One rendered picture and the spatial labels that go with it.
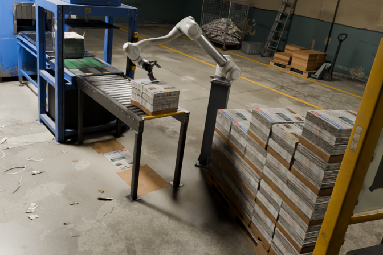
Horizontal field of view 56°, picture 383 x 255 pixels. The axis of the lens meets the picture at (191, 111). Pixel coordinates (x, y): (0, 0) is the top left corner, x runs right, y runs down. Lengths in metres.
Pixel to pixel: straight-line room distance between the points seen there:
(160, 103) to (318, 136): 1.42
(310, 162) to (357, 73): 7.59
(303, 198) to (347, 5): 7.95
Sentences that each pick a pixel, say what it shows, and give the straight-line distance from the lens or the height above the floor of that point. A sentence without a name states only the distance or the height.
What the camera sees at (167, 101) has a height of 0.94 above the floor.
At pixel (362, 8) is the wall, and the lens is 9.87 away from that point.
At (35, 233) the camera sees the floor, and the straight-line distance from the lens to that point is 3.14.
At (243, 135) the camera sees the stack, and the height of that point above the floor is 0.80.
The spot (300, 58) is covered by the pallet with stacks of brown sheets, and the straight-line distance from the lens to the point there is 9.39.
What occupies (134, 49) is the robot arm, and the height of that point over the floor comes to 1.29.
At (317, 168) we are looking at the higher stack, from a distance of 2.35.
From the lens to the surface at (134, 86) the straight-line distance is 3.30.
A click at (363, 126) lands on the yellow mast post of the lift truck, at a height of 1.45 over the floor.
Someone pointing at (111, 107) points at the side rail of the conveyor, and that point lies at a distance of 3.45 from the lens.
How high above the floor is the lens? 2.00
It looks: 21 degrees down
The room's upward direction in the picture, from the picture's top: 8 degrees clockwise
